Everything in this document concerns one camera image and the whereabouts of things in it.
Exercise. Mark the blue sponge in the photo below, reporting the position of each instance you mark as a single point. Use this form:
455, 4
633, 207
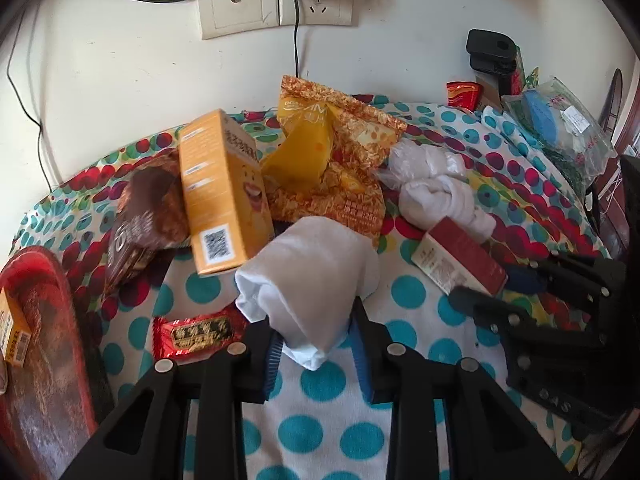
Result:
540, 115

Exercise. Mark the small yellow box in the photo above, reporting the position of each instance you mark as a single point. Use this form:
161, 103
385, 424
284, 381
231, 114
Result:
12, 330

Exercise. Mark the black clamp stand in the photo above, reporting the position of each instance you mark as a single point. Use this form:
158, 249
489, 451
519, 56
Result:
490, 45

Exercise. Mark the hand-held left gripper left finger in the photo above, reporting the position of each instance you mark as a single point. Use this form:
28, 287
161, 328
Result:
273, 365

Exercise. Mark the brown wooden furniture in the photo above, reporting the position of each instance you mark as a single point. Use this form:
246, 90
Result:
625, 110

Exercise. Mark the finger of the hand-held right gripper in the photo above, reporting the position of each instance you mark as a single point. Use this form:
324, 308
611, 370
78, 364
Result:
480, 305
522, 280

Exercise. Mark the red and white box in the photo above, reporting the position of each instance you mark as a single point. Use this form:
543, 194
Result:
460, 255

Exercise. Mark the knotted white sock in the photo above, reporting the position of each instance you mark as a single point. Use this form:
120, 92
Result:
440, 205

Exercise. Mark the crumpled clear plastic bag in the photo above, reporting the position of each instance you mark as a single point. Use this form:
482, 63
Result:
415, 162

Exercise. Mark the brown cardboard piece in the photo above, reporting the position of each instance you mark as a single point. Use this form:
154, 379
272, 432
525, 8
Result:
489, 91

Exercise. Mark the printed clear plastic bag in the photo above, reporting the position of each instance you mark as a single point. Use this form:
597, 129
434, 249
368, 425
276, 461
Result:
575, 125

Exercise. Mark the brown snack bag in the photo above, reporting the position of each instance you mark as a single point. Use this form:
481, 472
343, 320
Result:
145, 210

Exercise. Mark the red candy packet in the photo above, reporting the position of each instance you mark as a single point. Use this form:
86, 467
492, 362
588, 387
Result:
200, 332

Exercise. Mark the tall orange box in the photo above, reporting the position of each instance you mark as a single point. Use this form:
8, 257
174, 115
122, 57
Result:
220, 195

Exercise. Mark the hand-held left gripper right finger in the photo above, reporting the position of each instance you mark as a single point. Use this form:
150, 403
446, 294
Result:
360, 360

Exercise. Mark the red tray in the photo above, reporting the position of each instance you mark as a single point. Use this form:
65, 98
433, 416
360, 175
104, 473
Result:
45, 385

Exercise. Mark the white single-hole wall plate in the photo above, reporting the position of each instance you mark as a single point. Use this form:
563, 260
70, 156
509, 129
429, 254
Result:
235, 10

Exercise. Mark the red and yellow packet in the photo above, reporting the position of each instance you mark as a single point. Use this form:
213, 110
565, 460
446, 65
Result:
462, 94

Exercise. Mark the polka dot cloth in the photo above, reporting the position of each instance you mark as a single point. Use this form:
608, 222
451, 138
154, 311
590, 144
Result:
415, 290

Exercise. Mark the yellow cereal snack bag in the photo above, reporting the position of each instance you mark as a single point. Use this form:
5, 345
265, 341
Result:
345, 180

